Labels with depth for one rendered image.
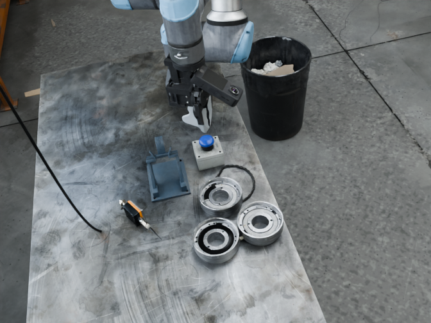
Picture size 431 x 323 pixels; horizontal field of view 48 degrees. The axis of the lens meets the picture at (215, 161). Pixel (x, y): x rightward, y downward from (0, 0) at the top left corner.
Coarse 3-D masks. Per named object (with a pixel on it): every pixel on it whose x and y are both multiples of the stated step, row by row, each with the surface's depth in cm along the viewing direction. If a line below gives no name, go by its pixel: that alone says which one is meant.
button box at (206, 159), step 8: (216, 136) 130; (192, 144) 130; (216, 144) 128; (200, 152) 126; (208, 152) 126; (216, 152) 126; (200, 160) 125; (208, 160) 126; (216, 160) 127; (200, 168) 127; (208, 168) 128
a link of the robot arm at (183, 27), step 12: (168, 0) 91; (180, 0) 91; (192, 0) 92; (168, 12) 93; (180, 12) 93; (192, 12) 93; (168, 24) 95; (180, 24) 94; (192, 24) 95; (168, 36) 98; (180, 36) 96; (192, 36) 97; (180, 48) 98
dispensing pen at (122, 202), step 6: (120, 204) 120; (126, 204) 117; (126, 210) 116; (132, 210) 115; (126, 216) 119; (132, 216) 114; (138, 216) 115; (138, 222) 116; (144, 222) 114; (150, 228) 113; (156, 234) 112
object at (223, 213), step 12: (216, 180) 120; (228, 180) 120; (204, 192) 119; (216, 192) 119; (228, 192) 118; (240, 192) 117; (204, 204) 114; (216, 204) 116; (240, 204) 116; (216, 216) 115; (228, 216) 116
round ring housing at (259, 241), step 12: (252, 204) 114; (264, 204) 114; (240, 216) 112; (252, 216) 112; (264, 216) 112; (276, 216) 111; (240, 228) 108; (252, 228) 110; (264, 228) 109; (276, 228) 109; (252, 240) 108; (264, 240) 107
